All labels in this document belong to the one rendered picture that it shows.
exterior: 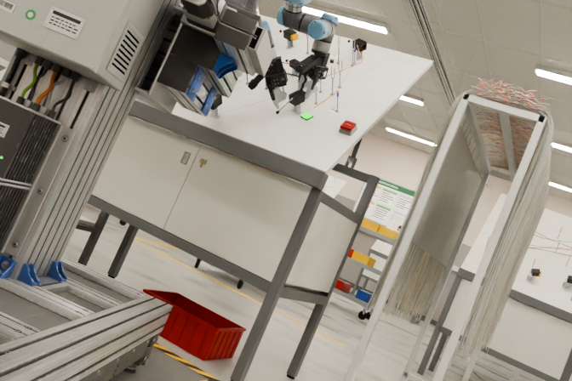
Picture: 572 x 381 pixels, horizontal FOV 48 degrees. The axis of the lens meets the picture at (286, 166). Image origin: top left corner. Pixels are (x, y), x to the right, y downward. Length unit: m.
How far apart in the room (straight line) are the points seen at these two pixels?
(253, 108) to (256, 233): 0.59
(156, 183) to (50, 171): 1.15
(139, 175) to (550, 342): 3.37
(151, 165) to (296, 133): 0.66
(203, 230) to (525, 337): 3.12
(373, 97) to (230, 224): 0.86
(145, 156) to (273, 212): 0.68
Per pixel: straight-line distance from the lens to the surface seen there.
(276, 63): 2.62
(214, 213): 2.65
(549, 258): 5.55
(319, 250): 2.69
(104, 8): 1.55
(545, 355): 5.18
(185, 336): 2.73
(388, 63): 3.18
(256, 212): 2.56
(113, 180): 2.96
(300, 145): 2.59
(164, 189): 2.80
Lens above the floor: 0.62
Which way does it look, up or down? 5 degrees up
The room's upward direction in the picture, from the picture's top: 24 degrees clockwise
